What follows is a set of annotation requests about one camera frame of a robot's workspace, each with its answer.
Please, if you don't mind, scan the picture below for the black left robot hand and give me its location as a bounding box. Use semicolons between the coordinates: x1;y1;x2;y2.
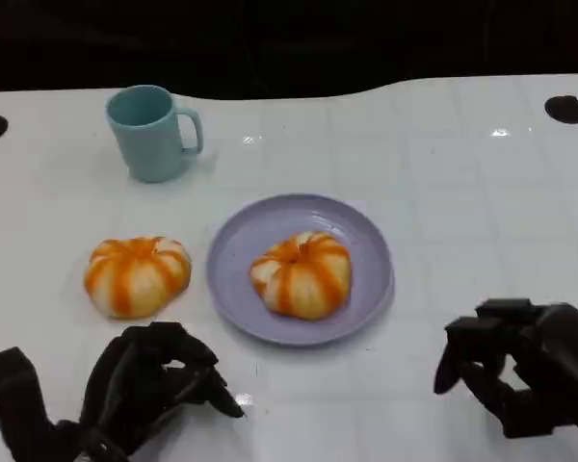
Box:
79;321;247;456

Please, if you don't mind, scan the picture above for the lilac plate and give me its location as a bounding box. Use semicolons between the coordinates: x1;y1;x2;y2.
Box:
206;192;396;347

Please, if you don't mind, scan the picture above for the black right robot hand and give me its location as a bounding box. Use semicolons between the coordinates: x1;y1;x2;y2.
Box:
433;297;578;440

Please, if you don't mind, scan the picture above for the orange white toy bread roll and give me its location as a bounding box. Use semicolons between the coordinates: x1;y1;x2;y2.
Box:
83;235;193;321
249;230;355;321

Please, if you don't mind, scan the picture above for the pale green mug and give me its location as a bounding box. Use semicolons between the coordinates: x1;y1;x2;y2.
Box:
105;85;205;185

